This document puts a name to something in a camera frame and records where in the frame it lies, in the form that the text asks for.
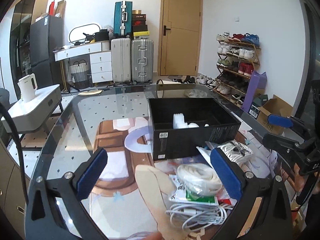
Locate white bagged rope bundle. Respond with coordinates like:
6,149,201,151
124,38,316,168
176,163,224,197

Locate bagged white adidas laces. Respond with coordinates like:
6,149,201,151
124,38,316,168
196,140,254,167

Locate green and white packet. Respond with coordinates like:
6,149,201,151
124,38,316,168
169,174,219,206

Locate oval vanity mirror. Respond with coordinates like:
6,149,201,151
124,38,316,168
68,23,101,44

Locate wooden door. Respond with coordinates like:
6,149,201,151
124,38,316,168
158,0,203,76

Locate black cardboard box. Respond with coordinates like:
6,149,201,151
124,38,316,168
148,98,241,161

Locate brown cardboard box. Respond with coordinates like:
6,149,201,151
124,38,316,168
257,94,293,135

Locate stack of shoe boxes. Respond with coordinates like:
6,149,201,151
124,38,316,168
132,10,150,39

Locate person's right hand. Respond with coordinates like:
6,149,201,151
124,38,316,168
293,164,319,206

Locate white side table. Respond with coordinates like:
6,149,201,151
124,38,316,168
8,85,62,134

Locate woven laundry basket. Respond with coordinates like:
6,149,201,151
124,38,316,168
69,60,90,89

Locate white suitcase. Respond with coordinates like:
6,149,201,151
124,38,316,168
111,38,131,83

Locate white foam packing piece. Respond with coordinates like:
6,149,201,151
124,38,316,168
172,113,199,129

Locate person's left hand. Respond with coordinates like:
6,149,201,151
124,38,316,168
141,231,163,240

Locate white cable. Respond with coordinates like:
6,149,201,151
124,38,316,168
165,202,234,231

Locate wooden shoe rack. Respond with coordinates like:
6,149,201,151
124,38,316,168
214,32,260,108

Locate purple paper bag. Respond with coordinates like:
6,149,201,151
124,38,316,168
241,70,267,113

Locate white electric kettle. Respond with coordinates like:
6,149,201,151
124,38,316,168
18,73,38,102

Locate black refrigerator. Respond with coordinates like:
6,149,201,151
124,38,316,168
30,15,63,89

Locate teal suitcase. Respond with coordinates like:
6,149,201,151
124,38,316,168
113,1,132,36

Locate white dresser desk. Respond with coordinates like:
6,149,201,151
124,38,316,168
53,41,113,83

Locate black glass cabinet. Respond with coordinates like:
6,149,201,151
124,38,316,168
9,0,48,99

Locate silver suitcase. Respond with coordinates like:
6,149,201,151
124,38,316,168
131,39,153,84

